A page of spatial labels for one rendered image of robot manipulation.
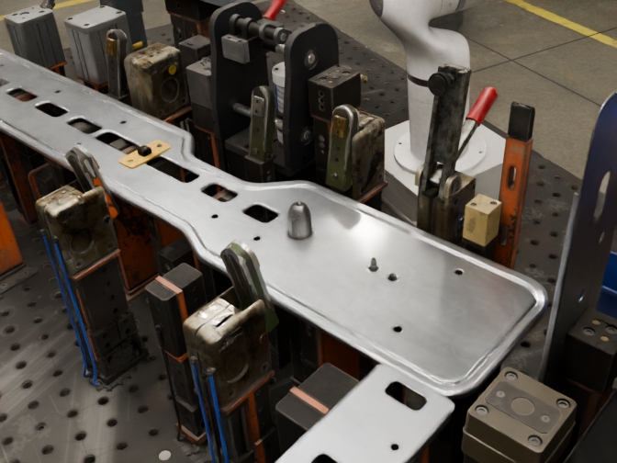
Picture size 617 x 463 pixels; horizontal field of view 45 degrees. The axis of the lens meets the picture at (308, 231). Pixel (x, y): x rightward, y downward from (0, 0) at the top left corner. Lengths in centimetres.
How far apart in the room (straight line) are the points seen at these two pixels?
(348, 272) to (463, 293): 15
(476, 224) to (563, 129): 243
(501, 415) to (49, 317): 93
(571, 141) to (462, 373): 252
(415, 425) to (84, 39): 100
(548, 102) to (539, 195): 195
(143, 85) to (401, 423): 83
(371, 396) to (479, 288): 22
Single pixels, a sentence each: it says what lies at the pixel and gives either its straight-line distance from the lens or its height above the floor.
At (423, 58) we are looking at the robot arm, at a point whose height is 104.
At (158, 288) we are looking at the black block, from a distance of 98.
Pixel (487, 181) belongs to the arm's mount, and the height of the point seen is 77.
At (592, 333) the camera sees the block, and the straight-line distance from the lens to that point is 80.
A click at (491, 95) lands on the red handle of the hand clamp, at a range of 106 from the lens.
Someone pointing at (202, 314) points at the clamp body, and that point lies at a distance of 85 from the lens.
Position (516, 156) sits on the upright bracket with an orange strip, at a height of 113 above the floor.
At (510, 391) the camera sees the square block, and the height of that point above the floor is 106.
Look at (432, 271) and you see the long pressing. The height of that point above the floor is 100.
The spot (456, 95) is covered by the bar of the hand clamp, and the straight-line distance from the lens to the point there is 96.
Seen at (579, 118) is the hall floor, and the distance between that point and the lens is 348.
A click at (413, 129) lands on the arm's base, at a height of 87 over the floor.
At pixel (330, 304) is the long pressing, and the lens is 91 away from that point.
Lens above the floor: 162
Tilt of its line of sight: 37 degrees down
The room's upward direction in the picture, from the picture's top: 4 degrees counter-clockwise
